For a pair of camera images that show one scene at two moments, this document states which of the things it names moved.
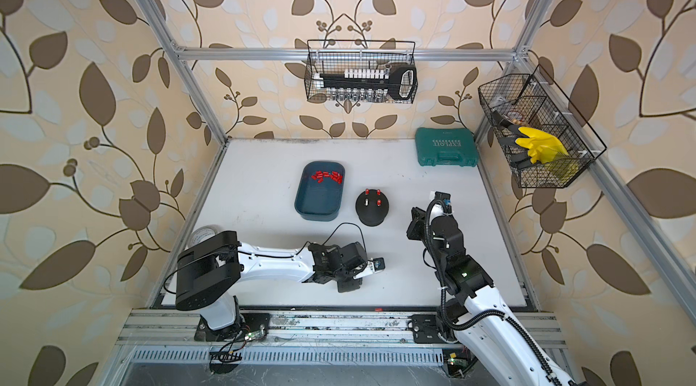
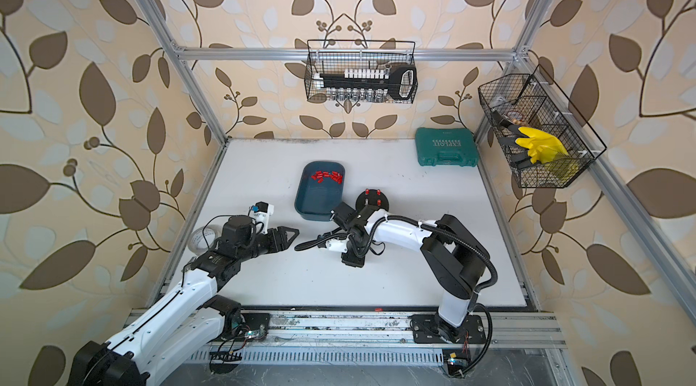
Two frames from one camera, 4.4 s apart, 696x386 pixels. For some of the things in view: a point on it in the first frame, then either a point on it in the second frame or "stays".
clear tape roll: x=201 y=233 stays
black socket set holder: x=371 y=84 stays
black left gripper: x=348 y=286 → x=282 y=244
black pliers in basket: x=518 y=154 stays
